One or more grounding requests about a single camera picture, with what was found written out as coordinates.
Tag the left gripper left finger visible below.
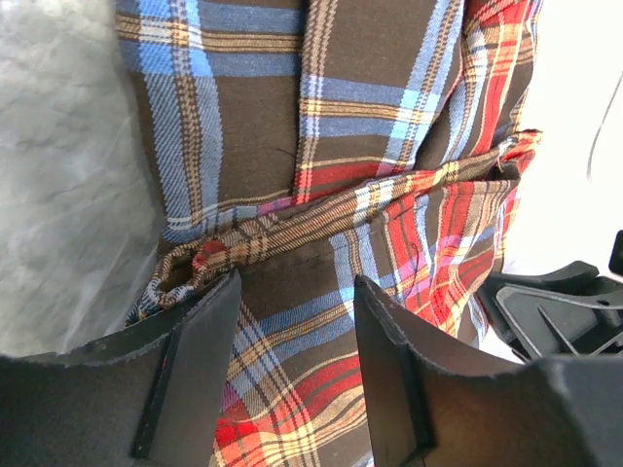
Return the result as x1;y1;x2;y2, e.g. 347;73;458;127
1;271;241;466

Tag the red brown plaid shirt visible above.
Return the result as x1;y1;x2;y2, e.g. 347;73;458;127
115;1;541;466

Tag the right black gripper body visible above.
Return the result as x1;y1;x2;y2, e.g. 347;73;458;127
476;261;622;362

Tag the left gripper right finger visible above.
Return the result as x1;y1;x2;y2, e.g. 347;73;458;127
354;276;622;466

